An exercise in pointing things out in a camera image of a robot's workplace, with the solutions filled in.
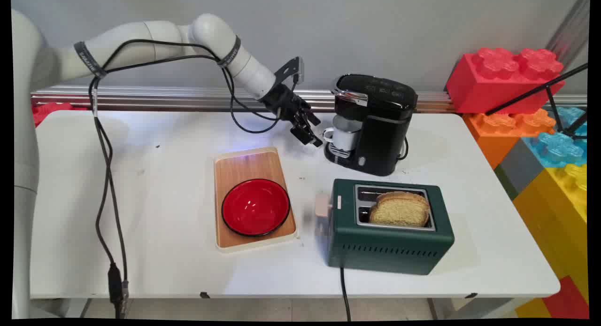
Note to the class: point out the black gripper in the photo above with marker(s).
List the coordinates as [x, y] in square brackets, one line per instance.
[284, 103]

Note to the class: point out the beige toaster lever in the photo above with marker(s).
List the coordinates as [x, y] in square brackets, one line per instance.
[322, 205]

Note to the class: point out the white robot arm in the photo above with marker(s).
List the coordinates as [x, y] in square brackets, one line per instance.
[141, 39]

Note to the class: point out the white mug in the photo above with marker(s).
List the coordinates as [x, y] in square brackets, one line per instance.
[345, 138]

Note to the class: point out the black coffee machine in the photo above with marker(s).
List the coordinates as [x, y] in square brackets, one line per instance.
[380, 124]

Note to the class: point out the wooden tray with cream rim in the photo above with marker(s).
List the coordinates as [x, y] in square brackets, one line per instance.
[244, 168]

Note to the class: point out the red bowl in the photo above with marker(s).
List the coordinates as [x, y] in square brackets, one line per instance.
[256, 206]

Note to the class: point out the toasted bread slice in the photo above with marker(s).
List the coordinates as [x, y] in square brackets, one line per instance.
[399, 213]
[404, 194]

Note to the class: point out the green toaster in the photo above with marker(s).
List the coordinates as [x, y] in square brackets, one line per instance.
[389, 246]

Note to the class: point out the large red foam block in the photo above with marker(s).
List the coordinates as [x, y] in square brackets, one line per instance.
[497, 84]

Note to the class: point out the orange foam block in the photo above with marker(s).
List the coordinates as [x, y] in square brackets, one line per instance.
[502, 133]

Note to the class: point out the grey foam block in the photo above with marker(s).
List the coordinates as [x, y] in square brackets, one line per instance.
[521, 168]

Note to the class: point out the black tripod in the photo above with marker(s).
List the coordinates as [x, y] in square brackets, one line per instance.
[540, 89]

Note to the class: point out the light blue foam block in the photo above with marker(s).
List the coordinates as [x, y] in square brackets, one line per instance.
[558, 150]
[570, 117]

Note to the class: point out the small red foam block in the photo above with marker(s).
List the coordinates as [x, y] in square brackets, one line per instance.
[49, 111]

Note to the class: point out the yellow foam block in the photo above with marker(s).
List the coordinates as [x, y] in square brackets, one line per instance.
[558, 213]

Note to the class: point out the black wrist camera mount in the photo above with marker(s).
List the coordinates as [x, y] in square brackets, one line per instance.
[291, 70]

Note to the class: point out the aluminium rail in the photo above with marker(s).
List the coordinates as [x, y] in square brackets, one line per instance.
[164, 98]

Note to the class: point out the grey metal post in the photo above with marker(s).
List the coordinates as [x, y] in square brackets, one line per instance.
[570, 30]

